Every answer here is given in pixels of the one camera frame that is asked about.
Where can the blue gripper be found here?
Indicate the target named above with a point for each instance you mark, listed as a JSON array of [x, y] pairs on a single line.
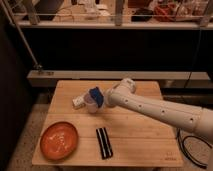
[[93, 100]]

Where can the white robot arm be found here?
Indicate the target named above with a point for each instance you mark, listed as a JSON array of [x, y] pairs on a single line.
[[189, 118]]

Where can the orange ceramic bowl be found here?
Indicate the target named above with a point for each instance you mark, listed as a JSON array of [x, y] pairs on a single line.
[[59, 141]]

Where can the wooden table board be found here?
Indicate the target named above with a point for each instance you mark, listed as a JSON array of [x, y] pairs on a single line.
[[136, 140]]

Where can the black striped cloth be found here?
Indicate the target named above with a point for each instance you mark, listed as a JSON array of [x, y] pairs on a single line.
[[104, 143]]

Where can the metal diagonal pole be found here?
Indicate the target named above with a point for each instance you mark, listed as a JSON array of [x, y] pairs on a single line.
[[6, 5]]

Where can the black object on shelf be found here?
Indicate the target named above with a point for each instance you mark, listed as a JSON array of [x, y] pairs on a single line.
[[142, 15]]

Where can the red object on shelf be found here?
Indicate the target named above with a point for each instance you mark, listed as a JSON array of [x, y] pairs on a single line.
[[164, 13]]

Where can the grey metal shelf rail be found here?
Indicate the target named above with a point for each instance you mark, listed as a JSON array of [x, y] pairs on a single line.
[[191, 80]]

